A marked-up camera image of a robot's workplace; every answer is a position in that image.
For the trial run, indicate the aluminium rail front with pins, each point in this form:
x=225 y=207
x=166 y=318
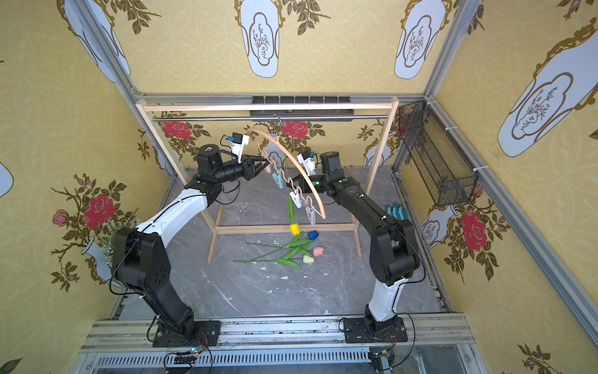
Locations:
x=278 y=332

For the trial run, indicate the curved wooden clip hanger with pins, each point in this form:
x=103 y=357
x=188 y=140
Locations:
x=309 y=194

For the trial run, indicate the black wire mesh basket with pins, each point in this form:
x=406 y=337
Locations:
x=444 y=168

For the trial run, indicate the teal clothes peg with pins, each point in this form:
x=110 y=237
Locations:
x=279 y=180

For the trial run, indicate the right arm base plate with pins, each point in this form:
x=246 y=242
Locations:
x=362 y=330

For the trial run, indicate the white artificial tulip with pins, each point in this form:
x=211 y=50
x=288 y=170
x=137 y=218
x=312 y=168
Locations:
x=291 y=262

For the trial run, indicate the teal garden gloves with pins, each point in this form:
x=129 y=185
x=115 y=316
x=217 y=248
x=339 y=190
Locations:
x=397 y=210

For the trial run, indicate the blue artificial tulip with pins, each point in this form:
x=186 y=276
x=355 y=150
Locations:
x=299 y=240

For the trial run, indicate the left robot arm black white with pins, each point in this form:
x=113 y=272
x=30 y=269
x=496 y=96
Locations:
x=140 y=260

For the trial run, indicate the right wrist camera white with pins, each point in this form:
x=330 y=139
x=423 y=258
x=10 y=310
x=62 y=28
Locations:
x=308 y=160

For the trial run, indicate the yellow artificial tulip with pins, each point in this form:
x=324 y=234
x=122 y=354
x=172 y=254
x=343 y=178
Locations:
x=291 y=216

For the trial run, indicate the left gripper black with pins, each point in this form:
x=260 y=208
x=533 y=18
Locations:
x=247 y=168

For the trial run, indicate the metal rack rod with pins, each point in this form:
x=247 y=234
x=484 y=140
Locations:
x=334 y=118

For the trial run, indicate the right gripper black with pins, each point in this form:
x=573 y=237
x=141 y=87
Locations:
x=310 y=182

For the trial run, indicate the pink artificial tulip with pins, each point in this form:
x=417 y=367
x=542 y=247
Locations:
x=316 y=252

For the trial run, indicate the white clothes peg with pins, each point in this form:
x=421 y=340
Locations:
x=295 y=196

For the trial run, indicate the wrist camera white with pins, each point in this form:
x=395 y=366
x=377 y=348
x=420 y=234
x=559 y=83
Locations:
x=308 y=160
x=237 y=143

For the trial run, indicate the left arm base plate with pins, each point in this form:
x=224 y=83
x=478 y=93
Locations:
x=204 y=333

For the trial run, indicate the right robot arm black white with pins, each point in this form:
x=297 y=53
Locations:
x=394 y=254

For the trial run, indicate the wooden clothes rack frame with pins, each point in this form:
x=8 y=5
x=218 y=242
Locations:
x=390 y=104

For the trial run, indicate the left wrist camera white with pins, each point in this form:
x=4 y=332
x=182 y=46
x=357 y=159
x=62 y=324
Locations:
x=237 y=143

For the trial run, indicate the grey clothes peg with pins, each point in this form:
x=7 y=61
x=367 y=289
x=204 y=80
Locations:
x=311 y=214

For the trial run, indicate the potted white flower plant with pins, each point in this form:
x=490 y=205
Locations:
x=106 y=241

